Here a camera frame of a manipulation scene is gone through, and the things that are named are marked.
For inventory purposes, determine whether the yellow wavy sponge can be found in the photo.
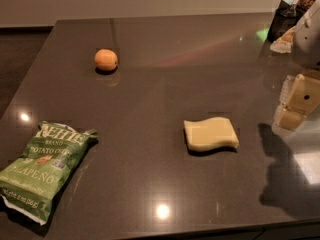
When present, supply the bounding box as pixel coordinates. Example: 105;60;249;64
184;117;239;152

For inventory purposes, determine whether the black container with utensils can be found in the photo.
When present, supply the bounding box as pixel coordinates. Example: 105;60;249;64
267;0;306;42

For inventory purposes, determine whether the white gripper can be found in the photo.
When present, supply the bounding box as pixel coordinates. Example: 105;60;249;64
274;0;320;130

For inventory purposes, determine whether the green jalapeno chips bag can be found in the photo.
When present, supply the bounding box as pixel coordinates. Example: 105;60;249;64
0;121;98;225

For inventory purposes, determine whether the white wrapped snack packet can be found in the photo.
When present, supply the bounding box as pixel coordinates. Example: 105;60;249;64
270;27;295;54

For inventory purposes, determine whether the orange fruit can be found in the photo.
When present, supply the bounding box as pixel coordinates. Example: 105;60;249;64
94;49;118;71

